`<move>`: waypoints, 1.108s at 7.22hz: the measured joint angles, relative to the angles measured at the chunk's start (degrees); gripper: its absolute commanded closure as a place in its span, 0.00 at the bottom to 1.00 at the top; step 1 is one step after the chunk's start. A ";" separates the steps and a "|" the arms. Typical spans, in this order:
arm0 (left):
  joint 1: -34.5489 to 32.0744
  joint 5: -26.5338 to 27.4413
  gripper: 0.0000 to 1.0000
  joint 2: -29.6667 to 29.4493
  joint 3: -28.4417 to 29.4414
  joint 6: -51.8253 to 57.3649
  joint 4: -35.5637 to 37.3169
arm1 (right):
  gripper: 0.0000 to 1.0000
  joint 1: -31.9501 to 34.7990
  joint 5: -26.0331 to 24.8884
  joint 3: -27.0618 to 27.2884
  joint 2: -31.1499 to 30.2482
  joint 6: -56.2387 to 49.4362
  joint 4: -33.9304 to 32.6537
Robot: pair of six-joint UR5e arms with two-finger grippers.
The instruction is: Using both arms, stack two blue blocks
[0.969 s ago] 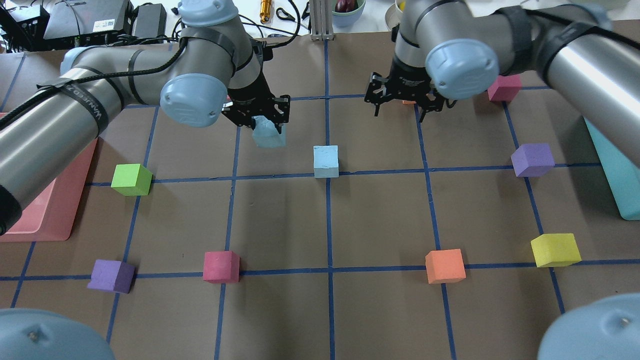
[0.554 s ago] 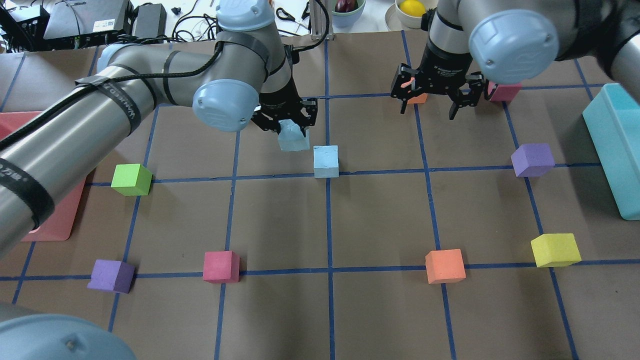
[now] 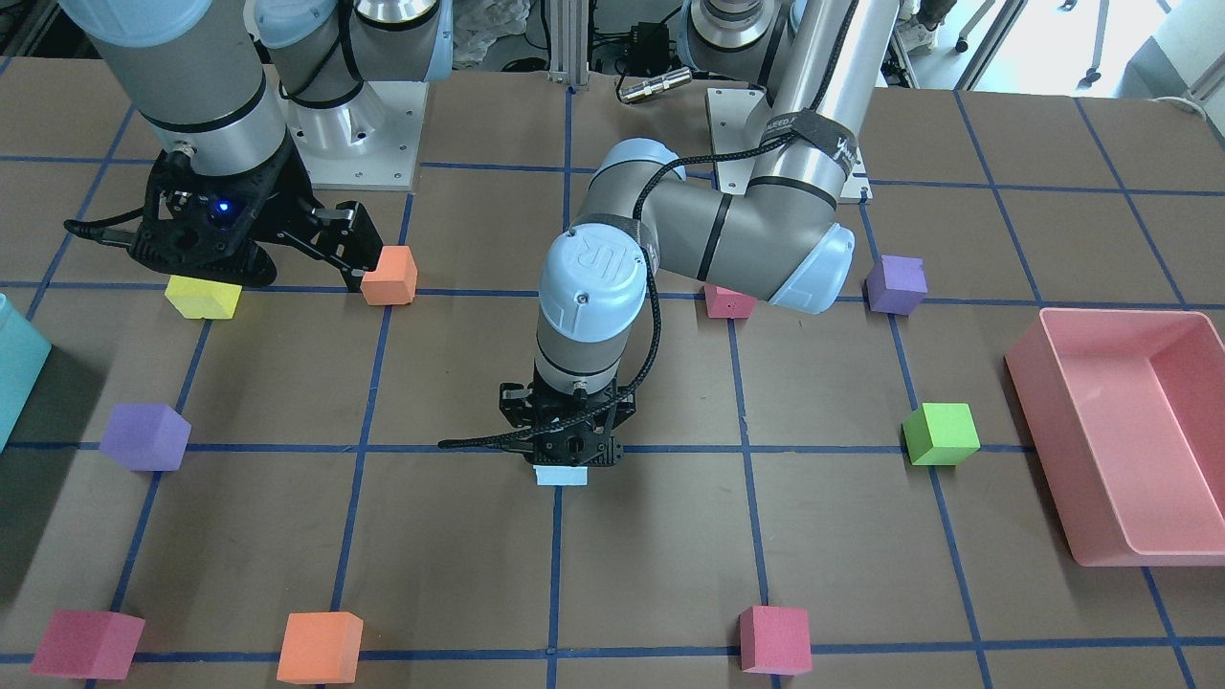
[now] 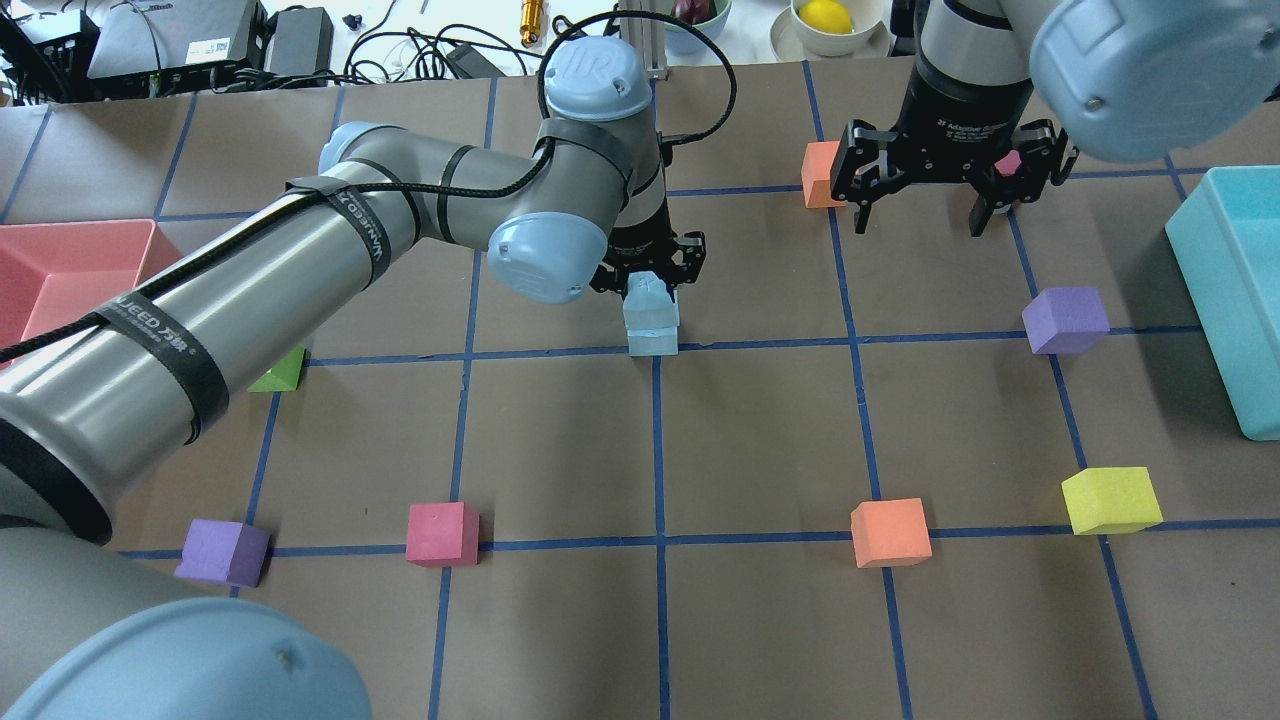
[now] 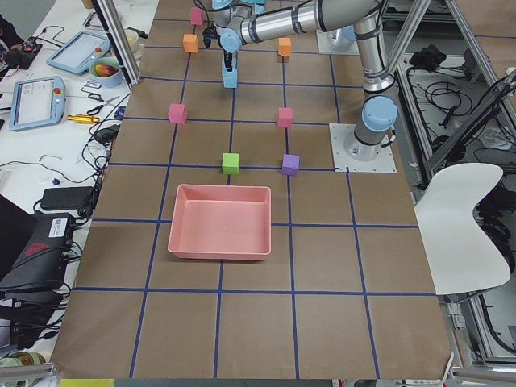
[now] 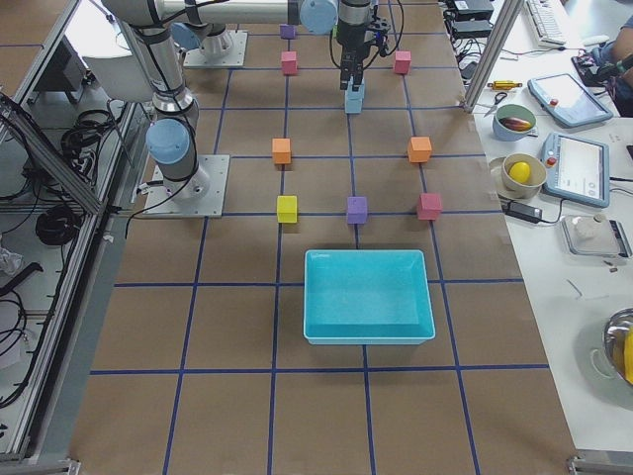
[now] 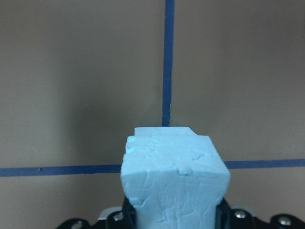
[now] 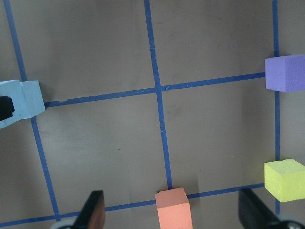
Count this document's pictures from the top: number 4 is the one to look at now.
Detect black gripper teal-tray side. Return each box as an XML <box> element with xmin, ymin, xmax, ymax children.
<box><xmin>831</xmin><ymin>76</ymin><xmax>1080</xmax><ymax>238</ymax></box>

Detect black gripper pink-tray side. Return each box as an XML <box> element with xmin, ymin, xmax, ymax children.
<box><xmin>590</xmin><ymin>190</ymin><xmax>707</xmax><ymax>295</ymax></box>

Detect light blue foam block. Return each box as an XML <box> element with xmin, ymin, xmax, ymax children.
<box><xmin>623</xmin><ymin>272</ymin><xmax>680</xmax><ymax>333</ymax></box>
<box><xmin>627</xmin><ymin>325</ymin><xmax>678</xmax><ymax>357</ymax></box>

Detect silver robot arm near pink tray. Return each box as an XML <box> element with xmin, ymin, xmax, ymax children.
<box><xmin>1</xmin><ymin>35</ymin><xmax>698</xmax><ymax>719</ymax></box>

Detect silver robot arm near teal tray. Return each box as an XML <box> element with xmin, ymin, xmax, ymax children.
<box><xmin>829</xmin><ymin>1</ymin><xmax>1279</xmax><ymax>237</ymax></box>

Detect pink foam block far corner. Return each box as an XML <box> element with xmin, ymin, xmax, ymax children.
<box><xmin>995</xmin><ymin>150</ymin><xmax>1023</xmax><ymax>178</ymax></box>

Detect orange foam block table edge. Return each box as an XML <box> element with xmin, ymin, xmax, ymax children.
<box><xmin>801</xmin><ymin>140</ymin><xmax>845</xmax><ymax>210</ymax></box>

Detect purple foam block near teal tray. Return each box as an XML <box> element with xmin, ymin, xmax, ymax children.
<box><xmin>1021</xmin><ymin>286</ymin><xmax>1111</xmax><ymax>355</ymax></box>

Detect cream bowl with lemon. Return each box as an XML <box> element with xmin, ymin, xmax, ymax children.
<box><xmin>771</xmin><ymin>1</ymin><xmax>892</xmax><ymax>61</ymax></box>

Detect light blue bowl with fruit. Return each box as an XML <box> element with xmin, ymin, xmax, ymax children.
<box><xmin>660</xmin><ymin>1</ymin><xmax>732</xmax><ymax>55</ymax></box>

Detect gold metal cylinder tool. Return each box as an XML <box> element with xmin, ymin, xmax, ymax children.
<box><xmin>518</xmin><ymin>0</ymin><xmax>545</xmax><ymax>47</ymax></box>

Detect teal plastic tray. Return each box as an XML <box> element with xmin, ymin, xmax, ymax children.
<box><xmin>1165</xmin><ymin>165</ymin><xmax>1279</xmax><ymax>441</ymax></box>

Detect yellow foam block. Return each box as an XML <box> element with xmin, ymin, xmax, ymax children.
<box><xmin>1061</xmin><ymin>468</ymin><xmax>1165</xmax><ymax>536</ymax></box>

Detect pink foam block centre right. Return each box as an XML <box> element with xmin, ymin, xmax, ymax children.
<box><xmin>404</xmin><ymin>501</ymin><xmax>481</xmax><ymax>568</ymax></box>

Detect green foam block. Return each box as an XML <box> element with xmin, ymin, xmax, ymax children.
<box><xmin>247</xmin><ymin>346</ymin><xmax>307</xmax><ymax>395</ymax></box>

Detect black power adapter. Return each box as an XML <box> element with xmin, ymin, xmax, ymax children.
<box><xmin>262</xmin><ymin>6</ymin><xmax>333</xmax><ymax>77</ymax></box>

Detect purple foam block near pink tray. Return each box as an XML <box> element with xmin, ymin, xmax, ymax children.
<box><xmin>174</xmin><ymin>518</ymin><xmax>271</xmax><ymax>587</ymax></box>

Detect black electronics box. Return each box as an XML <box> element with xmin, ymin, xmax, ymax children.
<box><xmin>87</xmin><ymin>1</ymin><xmax>268</xmax><ymax>99</ymax></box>

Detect pink plastic tray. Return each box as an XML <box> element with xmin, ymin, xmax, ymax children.
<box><xmin>1</xmin><ymin>219</ymin><xmax>182</xmax><ymax>347</ymax></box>

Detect aluminium frame post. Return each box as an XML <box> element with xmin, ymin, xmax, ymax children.
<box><xmin>616</xmin><ymin>0</ymin><xmax>669</xmax><ymax>81</ymax></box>

